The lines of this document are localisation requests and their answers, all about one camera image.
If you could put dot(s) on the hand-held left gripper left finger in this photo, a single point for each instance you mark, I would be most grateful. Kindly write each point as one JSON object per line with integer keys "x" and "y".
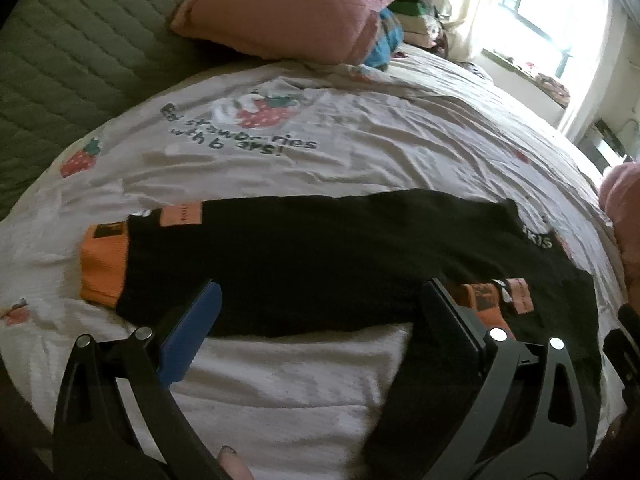
{"x": 200, "y": 320}

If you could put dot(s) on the clutter on window sill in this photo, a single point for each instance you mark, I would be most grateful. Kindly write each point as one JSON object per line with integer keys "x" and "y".
{"x": 540, "y": 77}

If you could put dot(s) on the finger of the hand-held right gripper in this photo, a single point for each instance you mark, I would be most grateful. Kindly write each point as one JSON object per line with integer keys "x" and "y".
{"x": 625, "y": 345}

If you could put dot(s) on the blue striped cloth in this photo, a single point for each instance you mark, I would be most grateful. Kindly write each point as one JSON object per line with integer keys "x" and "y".
{"x": 385, "y": 40}

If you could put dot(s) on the person's left hand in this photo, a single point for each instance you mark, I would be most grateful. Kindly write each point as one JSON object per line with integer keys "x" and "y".
{"x": 232, "y": 462}

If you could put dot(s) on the stack of folded clothes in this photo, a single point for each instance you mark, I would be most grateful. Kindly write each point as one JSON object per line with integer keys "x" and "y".
{"x": 417, "y": 20}

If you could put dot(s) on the cream curtain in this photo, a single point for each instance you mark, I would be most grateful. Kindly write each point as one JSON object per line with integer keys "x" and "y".
{"x": 595, "y": 70}
{"x": 475, "y": 5}

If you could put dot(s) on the pink pillow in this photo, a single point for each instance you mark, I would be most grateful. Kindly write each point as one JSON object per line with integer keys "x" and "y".
{"x": 280, "y": 5}

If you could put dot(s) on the pink cloth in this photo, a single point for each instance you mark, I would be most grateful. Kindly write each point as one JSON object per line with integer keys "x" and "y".
{"x": 622, "y": 210}

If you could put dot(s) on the dark box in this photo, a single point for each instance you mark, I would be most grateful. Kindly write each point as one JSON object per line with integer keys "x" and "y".
{"x": 612, "y": 140}

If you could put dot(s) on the window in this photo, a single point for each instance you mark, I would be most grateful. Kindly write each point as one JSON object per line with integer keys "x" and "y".
{"x": 542, "y": 10}

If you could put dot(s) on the white cloth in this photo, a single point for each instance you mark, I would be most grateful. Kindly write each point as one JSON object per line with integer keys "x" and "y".
{"x": 300, "y": 400}

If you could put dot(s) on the strawberry printed bed sheet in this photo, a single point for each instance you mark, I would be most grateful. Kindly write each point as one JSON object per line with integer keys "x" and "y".
{"x": 375, "y": 160}

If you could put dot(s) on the black pants with orange cuffs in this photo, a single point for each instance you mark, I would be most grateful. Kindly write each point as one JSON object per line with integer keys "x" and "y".
{"x": 325, "y": 260}

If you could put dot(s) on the green quilted headboard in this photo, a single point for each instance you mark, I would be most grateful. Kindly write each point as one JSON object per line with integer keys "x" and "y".
{"x": 75, "y": 60}

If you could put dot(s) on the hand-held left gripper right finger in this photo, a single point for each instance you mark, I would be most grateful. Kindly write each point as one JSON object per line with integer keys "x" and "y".
{"x": 452, "y": 312}

